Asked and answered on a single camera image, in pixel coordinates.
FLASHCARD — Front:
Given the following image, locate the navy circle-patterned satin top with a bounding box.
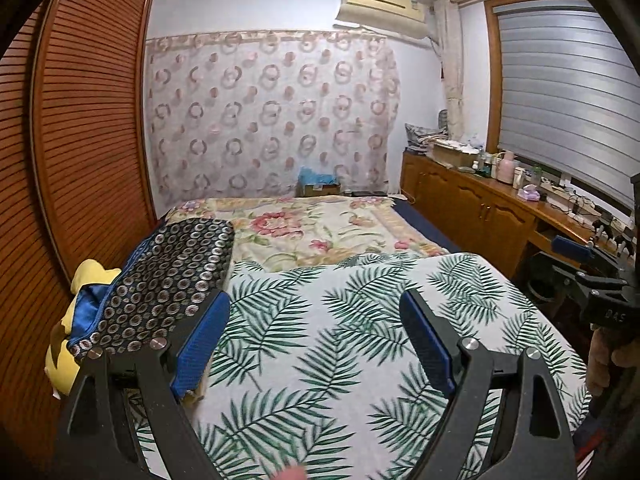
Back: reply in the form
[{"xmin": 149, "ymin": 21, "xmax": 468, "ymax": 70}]
[{"xmin": 66, "ymin": 218, "xmax": 234, "ymax": 362}]

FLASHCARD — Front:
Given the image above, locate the person's right hand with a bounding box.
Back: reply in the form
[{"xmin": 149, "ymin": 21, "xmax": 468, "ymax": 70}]
[{"xmin": 586, "ymin": 328, "xmax": 639, "ymax": 398}]

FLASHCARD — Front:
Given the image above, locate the person's left hand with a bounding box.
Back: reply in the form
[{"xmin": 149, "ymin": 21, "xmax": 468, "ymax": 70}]
[{"xmin": 270, "ymin": 465, "xmax": 308, "ymax": 480}]

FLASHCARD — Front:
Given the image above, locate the small grey waste bin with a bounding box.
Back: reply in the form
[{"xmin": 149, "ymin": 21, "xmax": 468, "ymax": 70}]
[{"xmin": 521, "ymin": 252, "xmax": 564, "ymax": 309}]

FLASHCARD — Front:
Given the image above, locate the yellow plush toy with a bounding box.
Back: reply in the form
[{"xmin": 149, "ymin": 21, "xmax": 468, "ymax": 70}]
[{"xmin": 43, "ymin": 258, "xmax": 124, "ymax": 396}]

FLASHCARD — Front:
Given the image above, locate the purple tissue pouch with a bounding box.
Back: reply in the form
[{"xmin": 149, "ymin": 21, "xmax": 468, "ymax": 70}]
[{"xmin": 518, "ymin": 183, "xmax": 540, "ymax": 203}]

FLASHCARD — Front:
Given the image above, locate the long wooden sideboard cabinet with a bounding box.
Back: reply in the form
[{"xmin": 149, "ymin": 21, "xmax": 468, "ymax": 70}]
[{"xmin": 400, "ymin": 151, "xmax": 591, "ymax": 280}]

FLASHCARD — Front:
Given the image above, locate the pink thermos jug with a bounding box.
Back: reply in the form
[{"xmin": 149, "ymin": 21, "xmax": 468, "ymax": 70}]
[{"xmin": 496, "ymin": 151, "xmax": 516, "ymax": 185}]

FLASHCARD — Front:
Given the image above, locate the grey window roller blind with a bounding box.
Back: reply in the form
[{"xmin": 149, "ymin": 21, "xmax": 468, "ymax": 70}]
[{"xmin": 494, "ymin": 0, "xmax": 639, "ymax": 206}]

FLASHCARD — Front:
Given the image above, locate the open cardboard box on cabinet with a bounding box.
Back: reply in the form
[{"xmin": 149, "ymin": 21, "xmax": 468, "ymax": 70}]
[{"xmin": 432, "ymin": 140, "xmax": 480, "ymax": 168}]

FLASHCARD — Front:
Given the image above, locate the palm leaf print sheet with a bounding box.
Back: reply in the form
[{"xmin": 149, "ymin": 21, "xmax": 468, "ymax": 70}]
[{"xmin": 188, "ymin": 252, "xmax": 590, "ymax": 479}]

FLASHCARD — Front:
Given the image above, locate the brown louvered wardrobe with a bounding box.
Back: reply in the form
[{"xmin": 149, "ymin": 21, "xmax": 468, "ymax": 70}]
[{"xmin": 1, "ymin": 0, "xmax": 156, "ymax": 477}]

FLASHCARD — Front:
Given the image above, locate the floral beige quilt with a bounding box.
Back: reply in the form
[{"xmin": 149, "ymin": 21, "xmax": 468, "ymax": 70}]
[{"xmin": 165, "ymin": 195, "xmax": 449, "ymax": 272}]

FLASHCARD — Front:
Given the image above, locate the cardboard box with blue cloth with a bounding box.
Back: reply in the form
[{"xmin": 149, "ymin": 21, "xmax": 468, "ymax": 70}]
[{"xmin": 296, "ymin": 167, "xmax": 341, "ymax": 197}]

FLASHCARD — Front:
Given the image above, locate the tied beige window curtain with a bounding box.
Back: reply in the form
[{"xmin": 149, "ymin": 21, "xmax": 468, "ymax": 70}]
[{"xmin": 434, "ymin": 0, "xmax": 464, "ymax": 141}]

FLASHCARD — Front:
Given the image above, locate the pink circle-patterned curtain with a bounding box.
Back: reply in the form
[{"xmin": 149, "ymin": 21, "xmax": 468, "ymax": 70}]
[{"xmin": 144, "ymin": 30, "xmax": 400, "ymax": 209}]

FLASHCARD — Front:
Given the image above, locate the beige wall air conditioner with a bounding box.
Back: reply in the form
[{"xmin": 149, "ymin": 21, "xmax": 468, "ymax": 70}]
[{"xmin": 336, "ymin": 0, "xmax": 428, "ymax": 39}]

